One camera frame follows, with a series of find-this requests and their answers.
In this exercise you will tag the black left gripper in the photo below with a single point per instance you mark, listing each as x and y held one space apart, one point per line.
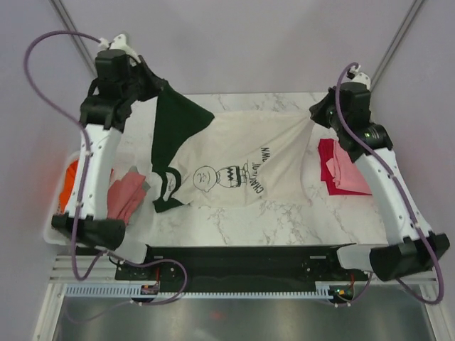
155 83

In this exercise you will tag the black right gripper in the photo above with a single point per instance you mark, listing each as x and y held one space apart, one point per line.
318 111

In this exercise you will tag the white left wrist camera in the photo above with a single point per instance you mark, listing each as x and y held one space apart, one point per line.
119 42

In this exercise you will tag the orange t shirt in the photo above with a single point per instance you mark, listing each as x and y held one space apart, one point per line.
67 188

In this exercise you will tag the salmon pink t shirt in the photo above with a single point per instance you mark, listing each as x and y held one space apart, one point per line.
126 195

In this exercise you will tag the light pink folded t shirt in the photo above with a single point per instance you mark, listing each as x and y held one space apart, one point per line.
344 173

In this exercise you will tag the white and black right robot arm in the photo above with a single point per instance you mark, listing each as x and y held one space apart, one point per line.
412 246

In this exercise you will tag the white slotted cable duct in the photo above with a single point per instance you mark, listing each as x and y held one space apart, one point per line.
100 290

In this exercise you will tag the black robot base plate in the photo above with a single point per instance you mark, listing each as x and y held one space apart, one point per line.
241 268

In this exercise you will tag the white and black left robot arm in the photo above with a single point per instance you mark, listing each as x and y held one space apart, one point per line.
85 218

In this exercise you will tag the left aluminium frame post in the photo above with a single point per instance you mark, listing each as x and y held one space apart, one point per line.
68 24

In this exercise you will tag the white plastic laundry basket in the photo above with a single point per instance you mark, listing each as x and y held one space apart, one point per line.
124 162

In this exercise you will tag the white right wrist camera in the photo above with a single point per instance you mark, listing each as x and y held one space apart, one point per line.
355 74

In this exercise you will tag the aluminium frame post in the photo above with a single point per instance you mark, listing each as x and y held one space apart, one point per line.
68 24
398 38

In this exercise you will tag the right aluminium frame post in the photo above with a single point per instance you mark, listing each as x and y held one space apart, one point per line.
398 38

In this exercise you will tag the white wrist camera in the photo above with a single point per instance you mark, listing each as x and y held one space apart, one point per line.
355 74
119 42

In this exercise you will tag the cream and green Charlie Brown shirt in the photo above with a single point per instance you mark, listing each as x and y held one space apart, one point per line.
229 159

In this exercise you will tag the crimson folded t shirt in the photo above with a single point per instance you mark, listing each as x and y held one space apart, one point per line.
325 151

